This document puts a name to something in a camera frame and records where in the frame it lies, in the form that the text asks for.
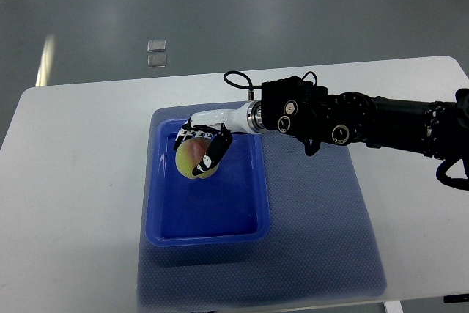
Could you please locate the blue-grey textured mat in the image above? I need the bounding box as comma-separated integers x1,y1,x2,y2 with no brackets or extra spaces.
137,105,387,312

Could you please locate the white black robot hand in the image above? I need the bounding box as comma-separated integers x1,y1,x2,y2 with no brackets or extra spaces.
174,100,265,176

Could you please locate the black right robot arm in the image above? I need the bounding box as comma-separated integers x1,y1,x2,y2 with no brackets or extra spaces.
243,72,468,191

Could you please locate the yellow-red peach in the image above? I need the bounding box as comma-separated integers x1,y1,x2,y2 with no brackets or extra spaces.
175,137,219,180

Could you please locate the upper metal floor plate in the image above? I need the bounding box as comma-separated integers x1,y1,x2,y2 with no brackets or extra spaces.
147,39,166,53

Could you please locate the blue plastic tray plate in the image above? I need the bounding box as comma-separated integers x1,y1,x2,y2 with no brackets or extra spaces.
145,118,270,248

